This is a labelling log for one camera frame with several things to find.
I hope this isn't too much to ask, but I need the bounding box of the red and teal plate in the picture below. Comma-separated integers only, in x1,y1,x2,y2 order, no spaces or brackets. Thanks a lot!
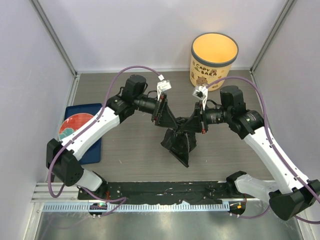
58,113,94,141

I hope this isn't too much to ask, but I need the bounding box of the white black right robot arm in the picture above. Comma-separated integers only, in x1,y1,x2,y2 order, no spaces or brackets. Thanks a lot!
192,85,320,221

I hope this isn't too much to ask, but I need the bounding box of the blue tray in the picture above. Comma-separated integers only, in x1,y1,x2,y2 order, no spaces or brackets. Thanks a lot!
58,103,102,165

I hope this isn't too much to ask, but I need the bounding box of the black trash bag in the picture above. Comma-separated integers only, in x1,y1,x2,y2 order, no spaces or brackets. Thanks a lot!
160,128,197,168

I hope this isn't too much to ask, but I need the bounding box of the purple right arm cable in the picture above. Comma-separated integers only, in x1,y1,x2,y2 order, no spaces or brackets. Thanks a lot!
205,75,320,223

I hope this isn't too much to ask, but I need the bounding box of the yellow capybara trash bin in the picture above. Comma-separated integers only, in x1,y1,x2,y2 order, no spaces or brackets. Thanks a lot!
189,32,239,87

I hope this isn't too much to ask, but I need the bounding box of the perforated cable duct strip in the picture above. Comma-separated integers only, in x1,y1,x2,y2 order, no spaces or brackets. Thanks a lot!
42,201,230,213

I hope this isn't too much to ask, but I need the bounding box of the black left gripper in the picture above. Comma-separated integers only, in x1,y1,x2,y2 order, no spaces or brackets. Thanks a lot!
133,93,178,129

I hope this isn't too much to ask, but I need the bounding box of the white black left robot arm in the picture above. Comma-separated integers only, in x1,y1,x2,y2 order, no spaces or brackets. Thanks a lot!
46,74,172,200

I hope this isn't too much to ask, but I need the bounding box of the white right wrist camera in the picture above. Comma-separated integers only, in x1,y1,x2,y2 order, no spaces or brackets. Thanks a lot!
192,85,209,110

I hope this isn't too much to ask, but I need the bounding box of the aluminium frame rail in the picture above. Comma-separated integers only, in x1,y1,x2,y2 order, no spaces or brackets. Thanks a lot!
30,181,86,203

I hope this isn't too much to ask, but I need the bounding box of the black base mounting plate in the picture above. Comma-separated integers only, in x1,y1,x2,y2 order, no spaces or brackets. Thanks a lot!
94,181,252,205

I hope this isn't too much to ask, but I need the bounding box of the aluminium corner post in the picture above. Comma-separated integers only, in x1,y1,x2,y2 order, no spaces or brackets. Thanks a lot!
250,0,297,75
29,0,77,77

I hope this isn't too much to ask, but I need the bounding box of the left aluminium corner post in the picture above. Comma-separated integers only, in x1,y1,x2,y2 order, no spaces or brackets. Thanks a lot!
29,0,77,77

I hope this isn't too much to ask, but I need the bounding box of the right aluminium corner post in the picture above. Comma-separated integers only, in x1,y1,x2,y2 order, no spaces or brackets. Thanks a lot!
250,0,297,75

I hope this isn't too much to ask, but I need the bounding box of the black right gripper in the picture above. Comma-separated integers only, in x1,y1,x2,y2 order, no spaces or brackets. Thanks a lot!
181,100,232,134

